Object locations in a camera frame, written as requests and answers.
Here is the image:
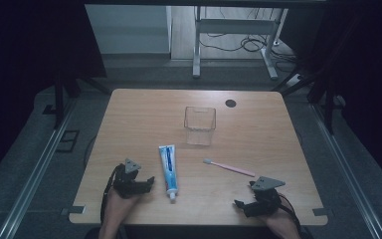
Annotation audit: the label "pink toothbrush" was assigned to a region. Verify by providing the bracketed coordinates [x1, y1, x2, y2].
[202, 157, 257, 178]

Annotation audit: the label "person's left hand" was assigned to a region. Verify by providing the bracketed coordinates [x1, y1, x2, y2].
[100, 188, 140, 233]

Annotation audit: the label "person's right hand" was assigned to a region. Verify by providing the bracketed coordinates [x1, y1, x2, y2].
[262, 208, 299, 233]

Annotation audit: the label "black metal stand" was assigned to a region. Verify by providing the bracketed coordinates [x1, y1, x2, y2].
[272, 66, 346, 135]
[43, 71, 110, 130]

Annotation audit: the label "black floor cables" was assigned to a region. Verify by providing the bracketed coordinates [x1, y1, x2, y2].
[198, 31, 296, 64]

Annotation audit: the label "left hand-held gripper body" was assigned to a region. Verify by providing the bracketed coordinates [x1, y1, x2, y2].
[111, 158, 147, 200]

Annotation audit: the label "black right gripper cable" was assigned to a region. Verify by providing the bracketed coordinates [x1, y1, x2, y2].
[277, 193, 304, 239]

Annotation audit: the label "metal floor rail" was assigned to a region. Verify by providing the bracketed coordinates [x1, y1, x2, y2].
[309, 103, 382, 239]
[0, 99, 78, 239]

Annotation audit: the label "white cabinet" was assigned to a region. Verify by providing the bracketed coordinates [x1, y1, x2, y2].
[85, 4, 173, 55]

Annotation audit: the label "blue and white toothpaste tube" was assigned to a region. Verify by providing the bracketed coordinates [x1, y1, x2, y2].
[158, 143, 180, 204]

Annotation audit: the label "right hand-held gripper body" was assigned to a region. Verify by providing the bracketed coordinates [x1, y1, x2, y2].
[249, 176, 287, 217]

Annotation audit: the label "dark curtain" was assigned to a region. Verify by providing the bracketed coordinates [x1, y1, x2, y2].
[285, 0, 382, 187]
[0, 0, 107, 187]

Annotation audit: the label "white power strip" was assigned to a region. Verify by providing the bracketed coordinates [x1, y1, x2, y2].
[286, 73, 302, 87]

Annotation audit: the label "white desk frame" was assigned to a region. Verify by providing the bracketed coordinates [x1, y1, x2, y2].
[192, 6, 289, 81]

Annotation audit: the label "clear plastic container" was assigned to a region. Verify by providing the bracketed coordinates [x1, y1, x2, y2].
[183, 106, 217, 147]

